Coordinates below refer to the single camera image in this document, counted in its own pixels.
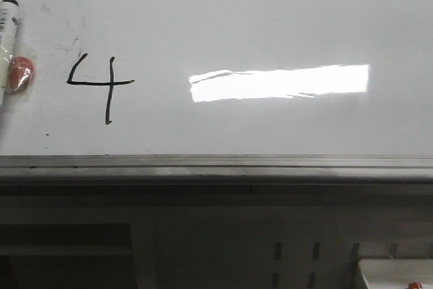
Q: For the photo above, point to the white dry-erase marker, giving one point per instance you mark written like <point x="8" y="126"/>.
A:
<point x="9" y="23"/>

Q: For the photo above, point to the white plastic tray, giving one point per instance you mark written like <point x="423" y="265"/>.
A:
<point x="393" y="273"/>

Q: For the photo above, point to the small red object in tray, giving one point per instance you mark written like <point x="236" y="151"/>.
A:
<point x="415" y="285"/>

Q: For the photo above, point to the white whiteboard with aluminium frame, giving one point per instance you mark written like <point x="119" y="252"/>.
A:
<point x="269" y="91"/>

